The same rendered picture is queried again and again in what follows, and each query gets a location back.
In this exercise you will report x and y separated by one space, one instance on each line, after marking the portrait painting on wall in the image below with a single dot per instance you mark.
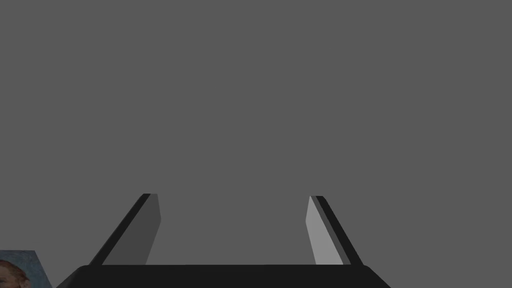
28 266

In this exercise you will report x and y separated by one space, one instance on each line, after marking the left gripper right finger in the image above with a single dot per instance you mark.
328 240

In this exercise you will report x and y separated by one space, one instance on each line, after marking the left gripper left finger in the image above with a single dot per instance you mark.
134 236

